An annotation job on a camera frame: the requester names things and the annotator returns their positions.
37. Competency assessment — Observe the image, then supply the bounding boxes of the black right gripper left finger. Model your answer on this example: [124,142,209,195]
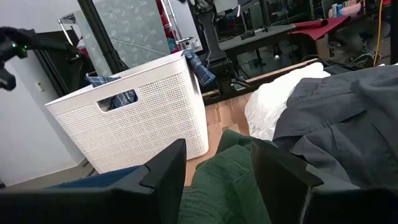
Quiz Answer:
[0,139,187,224]

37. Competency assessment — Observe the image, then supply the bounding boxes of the red mat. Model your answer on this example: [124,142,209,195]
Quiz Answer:
[289,16,352,41]

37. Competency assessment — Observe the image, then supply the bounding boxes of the frosted leaf-pattern panel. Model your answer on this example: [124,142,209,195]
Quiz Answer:
[74,0,171,77]

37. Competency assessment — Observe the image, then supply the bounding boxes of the white perforated laundry basket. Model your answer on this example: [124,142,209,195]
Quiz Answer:
[45,51,210,174]

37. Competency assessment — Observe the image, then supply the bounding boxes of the metal wire rack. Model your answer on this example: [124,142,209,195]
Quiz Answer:
[57,12,82,46]

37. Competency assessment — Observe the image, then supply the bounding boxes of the blue cloth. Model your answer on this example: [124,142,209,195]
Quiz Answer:
[48,165,141,189]

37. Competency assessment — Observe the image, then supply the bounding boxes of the pink container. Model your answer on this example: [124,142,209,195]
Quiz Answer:
[340,2,362,17]

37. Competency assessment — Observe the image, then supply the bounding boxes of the black desk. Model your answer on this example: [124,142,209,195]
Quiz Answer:
[217,24,297,60]

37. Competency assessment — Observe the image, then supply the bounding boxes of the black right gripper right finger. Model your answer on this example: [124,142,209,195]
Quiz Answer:
[251,139,398,224]

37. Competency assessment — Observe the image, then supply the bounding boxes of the black pedestal stand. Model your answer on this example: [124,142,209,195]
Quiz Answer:
[189,0,237,94]

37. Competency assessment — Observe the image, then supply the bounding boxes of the white blue bottle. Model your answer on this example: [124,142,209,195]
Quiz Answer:
[330,2,343,18]

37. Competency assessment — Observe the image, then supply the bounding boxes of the blue plaid shirt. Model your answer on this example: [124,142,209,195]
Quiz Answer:
[85,49,217,111]

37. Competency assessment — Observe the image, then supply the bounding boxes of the white textured garment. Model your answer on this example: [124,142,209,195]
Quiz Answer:
[244,62,331,141]

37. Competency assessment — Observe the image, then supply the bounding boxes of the dark grey shirt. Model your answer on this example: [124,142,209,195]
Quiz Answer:
[272,64,398,190]

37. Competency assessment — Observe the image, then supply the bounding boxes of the black cabinet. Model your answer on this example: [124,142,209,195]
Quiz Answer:
[33,29,96,98]

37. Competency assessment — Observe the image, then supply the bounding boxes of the dark green garment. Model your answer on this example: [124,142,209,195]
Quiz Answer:
[177,129,277,224]

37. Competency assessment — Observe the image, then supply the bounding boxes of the black slanted pole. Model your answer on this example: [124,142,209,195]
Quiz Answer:
[76,0,129,75]

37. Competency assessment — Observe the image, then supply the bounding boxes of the yellow cable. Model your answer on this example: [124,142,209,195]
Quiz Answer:
[372,0,385,67]

